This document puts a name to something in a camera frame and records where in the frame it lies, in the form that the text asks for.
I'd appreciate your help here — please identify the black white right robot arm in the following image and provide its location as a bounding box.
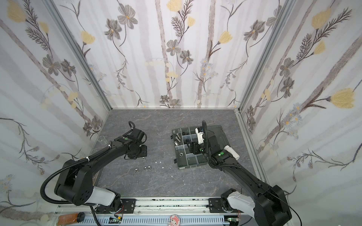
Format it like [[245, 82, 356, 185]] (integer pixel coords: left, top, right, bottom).
[[195, 121, 294, 226]]

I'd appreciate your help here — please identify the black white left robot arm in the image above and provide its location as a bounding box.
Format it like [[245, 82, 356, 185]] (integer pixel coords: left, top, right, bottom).
[[40, 121, 147, 213]]

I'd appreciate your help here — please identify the green plastic organizer box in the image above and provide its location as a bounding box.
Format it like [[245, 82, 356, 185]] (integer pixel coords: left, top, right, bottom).
[[171, 125, 230, 170]]

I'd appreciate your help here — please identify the white plastic bottle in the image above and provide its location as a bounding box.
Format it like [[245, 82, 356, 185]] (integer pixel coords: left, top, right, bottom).
[[224, 146, 240, 160]]

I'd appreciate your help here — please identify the clear plastic cup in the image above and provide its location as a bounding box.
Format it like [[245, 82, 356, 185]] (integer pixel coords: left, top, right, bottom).
[[97, 136, 108, 146]]

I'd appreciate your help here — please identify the pink figurine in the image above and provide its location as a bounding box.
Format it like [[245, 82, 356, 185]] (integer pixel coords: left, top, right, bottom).
[[168, 215, 181, 226]]

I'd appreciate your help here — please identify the orange black tool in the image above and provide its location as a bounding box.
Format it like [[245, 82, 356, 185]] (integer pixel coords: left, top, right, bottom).
[[56, 212, 85, 226]]

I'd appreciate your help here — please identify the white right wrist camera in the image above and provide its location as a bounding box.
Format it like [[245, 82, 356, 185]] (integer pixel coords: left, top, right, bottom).
[[195, 128, 204, 145]]

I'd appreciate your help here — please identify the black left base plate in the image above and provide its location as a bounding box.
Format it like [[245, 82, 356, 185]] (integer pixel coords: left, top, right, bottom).
[[97, 198, 136, 214]]

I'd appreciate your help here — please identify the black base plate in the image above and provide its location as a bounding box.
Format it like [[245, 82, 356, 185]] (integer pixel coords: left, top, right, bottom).
[[207, 198, 243, 213], [97, 198, 136, 214]]

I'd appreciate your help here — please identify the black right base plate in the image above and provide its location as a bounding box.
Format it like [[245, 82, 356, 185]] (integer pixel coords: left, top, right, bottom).
[[207, 198, 243, 213]]

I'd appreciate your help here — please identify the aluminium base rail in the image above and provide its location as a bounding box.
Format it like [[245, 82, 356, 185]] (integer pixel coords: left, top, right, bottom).
[[55, 197, 257, 226]]

